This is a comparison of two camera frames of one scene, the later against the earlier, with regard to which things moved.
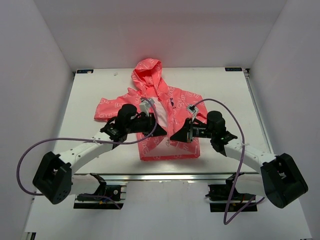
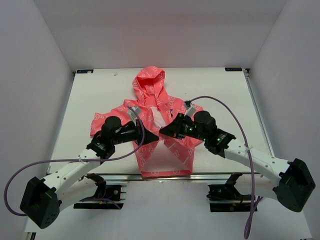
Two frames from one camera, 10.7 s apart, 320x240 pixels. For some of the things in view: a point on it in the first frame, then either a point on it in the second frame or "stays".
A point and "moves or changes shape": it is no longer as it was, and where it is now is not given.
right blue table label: x=233 y=69 stays
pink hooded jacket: x=171 y=106 moves or changes shape
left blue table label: x=84 y=71 stays
